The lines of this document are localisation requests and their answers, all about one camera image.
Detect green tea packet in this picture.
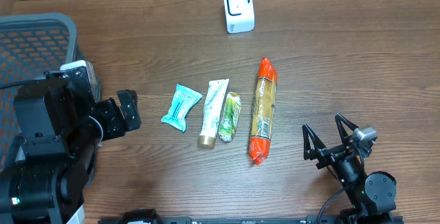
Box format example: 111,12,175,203
219,92,242,142

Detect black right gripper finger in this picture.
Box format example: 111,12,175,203
302,124,327,160
335,113,358,145

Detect white barcode scanner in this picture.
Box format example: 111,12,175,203
223,0,255,34

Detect grey plastic basket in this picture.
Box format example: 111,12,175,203
1,13,103,170

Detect spaghetti pack with red ends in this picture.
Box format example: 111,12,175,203
249,57,278,165

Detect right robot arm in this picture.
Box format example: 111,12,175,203
302,113,403,223

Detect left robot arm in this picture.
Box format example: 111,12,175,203
1,60,142,223

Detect teal wet wipes pack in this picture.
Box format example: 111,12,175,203
161,84,202,132

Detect white cream tube gold cap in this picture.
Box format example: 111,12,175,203
197,79,229,149

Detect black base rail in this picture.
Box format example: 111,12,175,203
98,208,405,224

